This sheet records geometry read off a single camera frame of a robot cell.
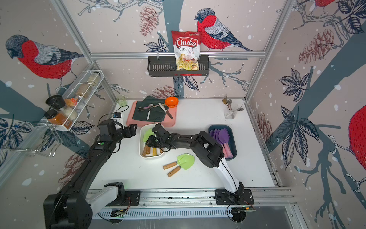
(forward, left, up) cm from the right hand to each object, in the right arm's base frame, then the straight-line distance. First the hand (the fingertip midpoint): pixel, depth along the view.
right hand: (146, 144), depth 90 cm
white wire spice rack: (+11, +33, +32) cm, 47 cm away
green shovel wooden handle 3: (-11, -26, -5) cm, 28 cm away
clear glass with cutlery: (+26, -58, +1) cm, 63 cm away
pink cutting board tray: (+20, -10, -2) cm, 23 cm away
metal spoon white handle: (+36, +6, -3) cm, 37 cm away
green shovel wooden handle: (-4, -1, 0) cm, 4 cm away
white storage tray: (+10, +4, +1) cm, 11 cm away
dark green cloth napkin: (+28, -1, -4) cm, 28 cm away
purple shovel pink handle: (+8, -51, -1) cm, 52 cm away
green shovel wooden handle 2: (-9, -26, -3) cm, 27 cm away
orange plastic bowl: (+38, -12, 0) cm, 40 cm away
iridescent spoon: (+32, +13, -3) cm, 35 cm away
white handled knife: (+31, -8, -2) cm, 32 cm away
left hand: (+6, +6, +15) cm, 17 cm away
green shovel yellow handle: (-4, -6, -2) cm, 7 cm away
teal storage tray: (+4, -56, -2) cm, 56 cm away
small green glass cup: (+39, +30, 0) cm, 49 cm away
